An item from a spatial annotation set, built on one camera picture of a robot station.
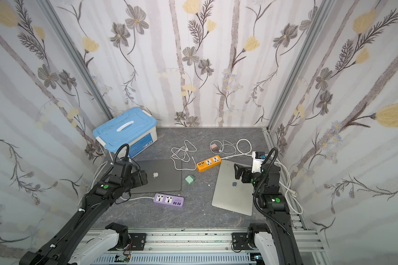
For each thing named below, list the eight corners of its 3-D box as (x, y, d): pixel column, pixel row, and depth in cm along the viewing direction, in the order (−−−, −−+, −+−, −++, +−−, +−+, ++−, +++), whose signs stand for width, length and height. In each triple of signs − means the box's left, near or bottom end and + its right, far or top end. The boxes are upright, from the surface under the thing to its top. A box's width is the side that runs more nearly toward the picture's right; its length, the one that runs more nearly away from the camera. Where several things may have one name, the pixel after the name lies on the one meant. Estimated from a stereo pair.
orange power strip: (198, 172, 99) (198, 170, 97) (195, 166, 102) (195, 163, 100) (222, 163, 104) (222, 160, 101) (218, 157, 107) (218, 154, 104)
